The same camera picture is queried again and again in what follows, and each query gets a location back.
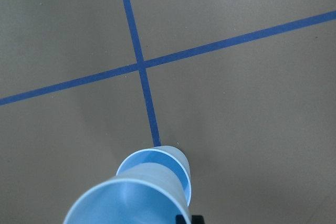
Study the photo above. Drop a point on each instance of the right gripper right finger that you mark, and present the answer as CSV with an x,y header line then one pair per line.
x,y
197,219

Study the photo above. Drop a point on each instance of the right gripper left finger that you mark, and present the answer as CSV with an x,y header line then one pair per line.
x,y
179,219

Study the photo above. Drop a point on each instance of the blue cup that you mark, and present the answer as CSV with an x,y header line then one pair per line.
x,y
168,156
146,193

